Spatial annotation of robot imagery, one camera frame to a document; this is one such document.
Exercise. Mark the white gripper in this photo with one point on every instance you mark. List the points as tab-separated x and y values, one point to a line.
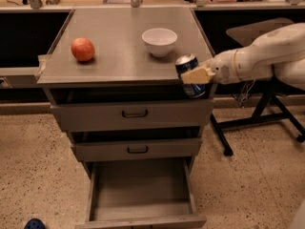
223	67

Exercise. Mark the blue pepsi can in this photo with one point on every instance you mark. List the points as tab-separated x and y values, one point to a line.
186	63

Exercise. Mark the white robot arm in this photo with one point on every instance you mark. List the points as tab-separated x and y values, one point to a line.
279	53

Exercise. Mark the top grey drawer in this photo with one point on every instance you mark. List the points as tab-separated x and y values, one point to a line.
132	115

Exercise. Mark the grey drawer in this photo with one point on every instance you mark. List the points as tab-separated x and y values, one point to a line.
141	194
132	115
143	149

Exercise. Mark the middle grey drawer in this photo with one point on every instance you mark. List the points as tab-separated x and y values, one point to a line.
143	149

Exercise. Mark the grey drawer cabinet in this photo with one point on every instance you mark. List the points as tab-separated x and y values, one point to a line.
122	70

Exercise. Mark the bottom grey drawer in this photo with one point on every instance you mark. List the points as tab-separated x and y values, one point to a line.
141	194

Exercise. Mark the white ceramic bowl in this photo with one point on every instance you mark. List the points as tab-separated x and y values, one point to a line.
159	41

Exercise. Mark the black rolling side table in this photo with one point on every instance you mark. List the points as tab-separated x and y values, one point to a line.
269	108

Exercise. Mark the red apple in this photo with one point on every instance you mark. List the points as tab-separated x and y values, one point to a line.
82	49

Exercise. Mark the blue shoe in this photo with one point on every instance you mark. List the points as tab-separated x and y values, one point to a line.
35	224

